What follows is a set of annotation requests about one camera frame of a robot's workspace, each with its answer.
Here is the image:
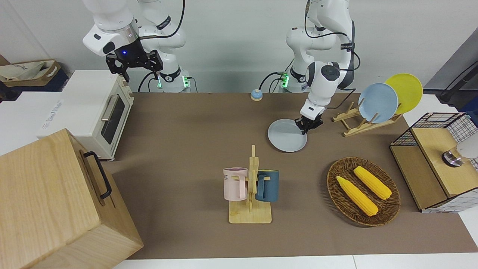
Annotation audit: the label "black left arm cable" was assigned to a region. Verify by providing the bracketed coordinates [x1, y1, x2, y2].
[304, 0, 361, 92]

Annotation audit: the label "brown table mat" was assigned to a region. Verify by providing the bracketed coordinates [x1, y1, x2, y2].
[101, 92, 478, 260]

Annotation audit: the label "wire grid wooden shelf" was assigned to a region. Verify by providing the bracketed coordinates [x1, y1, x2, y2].
[389, 112, 478, 214]

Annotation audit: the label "pink mug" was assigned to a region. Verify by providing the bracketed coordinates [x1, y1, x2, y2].
[223, 167, 249, 201]

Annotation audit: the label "white cloth bag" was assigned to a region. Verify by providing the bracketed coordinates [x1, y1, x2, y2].
[0, 61, 50, 81]

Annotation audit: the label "large wooden box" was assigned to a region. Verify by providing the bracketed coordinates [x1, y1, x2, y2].
[0, 128, 145, 269]

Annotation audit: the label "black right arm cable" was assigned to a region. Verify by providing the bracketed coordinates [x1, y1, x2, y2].
[139, 0, 186, 40]

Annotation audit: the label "gray ceramic plate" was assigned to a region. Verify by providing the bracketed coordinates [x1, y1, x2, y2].
[267, 119, 308, 153]

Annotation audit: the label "light blue plate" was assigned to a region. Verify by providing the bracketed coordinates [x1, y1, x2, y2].
[358, 83, 399, 124]

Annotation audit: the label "brown wicker basket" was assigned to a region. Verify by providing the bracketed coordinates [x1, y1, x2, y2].
[327, 157, 401, 227]

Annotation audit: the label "short yellow corn cob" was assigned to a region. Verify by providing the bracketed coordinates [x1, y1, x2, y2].
[353, 166, 392, 201]

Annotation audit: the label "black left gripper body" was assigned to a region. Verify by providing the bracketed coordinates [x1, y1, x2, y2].
[295, 115, 324, 131]

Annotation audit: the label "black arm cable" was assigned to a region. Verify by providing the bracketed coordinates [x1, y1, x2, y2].
[304, 0, 361, 92]
[139, 0, 186, 40]

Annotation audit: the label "dark blue mug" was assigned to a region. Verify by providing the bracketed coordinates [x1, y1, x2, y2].
[255, 169, 280, 203]

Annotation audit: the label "cardboard box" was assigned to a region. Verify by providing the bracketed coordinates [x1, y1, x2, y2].
[0, 59, 63, 89]

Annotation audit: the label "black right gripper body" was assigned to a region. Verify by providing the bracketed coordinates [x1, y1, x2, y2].
[106, 38, 164, 75]

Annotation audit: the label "black metal box handle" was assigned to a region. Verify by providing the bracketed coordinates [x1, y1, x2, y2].
[83, 151, 113, 200]

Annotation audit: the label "wooden plate rack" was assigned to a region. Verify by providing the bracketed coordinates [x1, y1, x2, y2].
[332, 101, 403, 137]

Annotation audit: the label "wooden mug tree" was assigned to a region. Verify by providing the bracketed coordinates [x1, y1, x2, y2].
[228, 145, 273, 224]

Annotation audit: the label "yellow plate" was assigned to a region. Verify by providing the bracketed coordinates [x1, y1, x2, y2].
[385, 73, 423, 115]

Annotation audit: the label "white toaster oven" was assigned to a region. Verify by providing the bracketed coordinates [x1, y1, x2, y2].
[36, 69, 135, 161]

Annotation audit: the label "long yellow corn cob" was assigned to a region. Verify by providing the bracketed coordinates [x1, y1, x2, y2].
[336, 175, 379, 217]

